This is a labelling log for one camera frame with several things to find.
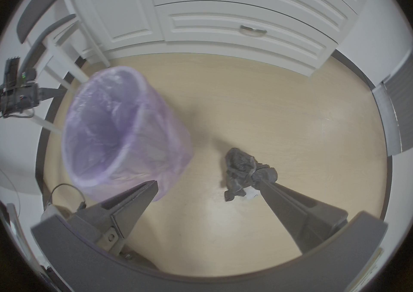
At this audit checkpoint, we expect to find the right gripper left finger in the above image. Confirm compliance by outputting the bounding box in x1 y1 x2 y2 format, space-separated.
69 180 159 255

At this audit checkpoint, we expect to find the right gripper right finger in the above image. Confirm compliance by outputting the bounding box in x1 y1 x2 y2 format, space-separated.
257 181 350 255

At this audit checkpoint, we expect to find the black plastic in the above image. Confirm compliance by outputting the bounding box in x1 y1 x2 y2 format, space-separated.
221 147 279 202

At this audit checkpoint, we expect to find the purple plastic bag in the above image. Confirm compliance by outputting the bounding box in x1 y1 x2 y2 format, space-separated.
61 66 194 202

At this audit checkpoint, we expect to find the white trash bin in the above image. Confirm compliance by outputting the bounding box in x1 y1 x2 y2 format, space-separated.
63 67 193 202

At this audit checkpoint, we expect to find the grey white chair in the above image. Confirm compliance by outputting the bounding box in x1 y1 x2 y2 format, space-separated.
16 0 112 135

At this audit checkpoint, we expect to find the white wardrobe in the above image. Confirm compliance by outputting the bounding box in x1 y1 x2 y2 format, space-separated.
66 0 371 77

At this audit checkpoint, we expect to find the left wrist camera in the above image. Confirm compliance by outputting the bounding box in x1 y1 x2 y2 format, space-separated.
19 69 37 86

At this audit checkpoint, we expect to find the black cable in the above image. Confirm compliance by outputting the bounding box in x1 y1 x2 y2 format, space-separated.
50 183 88 211

